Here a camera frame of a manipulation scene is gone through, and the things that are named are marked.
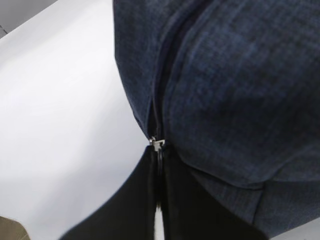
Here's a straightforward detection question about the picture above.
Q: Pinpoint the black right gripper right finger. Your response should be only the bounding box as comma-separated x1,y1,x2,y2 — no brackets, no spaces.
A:
161,147,267,240

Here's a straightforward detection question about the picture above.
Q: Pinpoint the navy blue insulated lunch bag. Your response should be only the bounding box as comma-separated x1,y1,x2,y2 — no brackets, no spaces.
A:
113,0,320,238

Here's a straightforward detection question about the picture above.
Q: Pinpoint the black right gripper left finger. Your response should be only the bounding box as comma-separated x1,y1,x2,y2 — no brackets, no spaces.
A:
61,146,157,240

